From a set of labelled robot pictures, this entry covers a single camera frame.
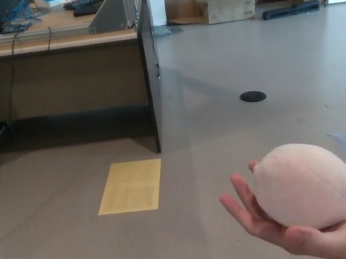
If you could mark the person's bare hand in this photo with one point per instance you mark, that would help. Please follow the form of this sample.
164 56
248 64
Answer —
323 238

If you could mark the pale pink plush dumpling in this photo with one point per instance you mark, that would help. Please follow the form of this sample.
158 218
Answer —
306 184

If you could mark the black round floor cover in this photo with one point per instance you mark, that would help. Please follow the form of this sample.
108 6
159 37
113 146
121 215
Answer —
253 96

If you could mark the yellow paper sheet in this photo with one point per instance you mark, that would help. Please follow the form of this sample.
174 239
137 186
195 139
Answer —
129 187

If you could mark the long black foam block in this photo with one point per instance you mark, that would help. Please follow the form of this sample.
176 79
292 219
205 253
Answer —
288 11

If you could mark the large open cardboard box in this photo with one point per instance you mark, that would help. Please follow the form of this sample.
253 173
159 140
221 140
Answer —
230 7

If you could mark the clear plastic bag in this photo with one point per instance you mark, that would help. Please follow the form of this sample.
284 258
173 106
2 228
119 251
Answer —
167 31

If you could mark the flat cardboard sheet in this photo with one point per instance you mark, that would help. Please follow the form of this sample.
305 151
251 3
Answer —
187 16

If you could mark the wooden desk with dark sides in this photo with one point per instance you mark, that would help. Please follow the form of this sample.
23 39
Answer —
56 81

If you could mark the black keyboard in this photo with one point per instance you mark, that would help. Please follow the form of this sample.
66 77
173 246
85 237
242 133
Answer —
85 1

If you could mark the aluminium extrusion rails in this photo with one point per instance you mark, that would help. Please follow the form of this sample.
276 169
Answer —
18 38

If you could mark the grey metal frame bracket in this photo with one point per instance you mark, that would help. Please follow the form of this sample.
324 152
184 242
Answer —
110 17

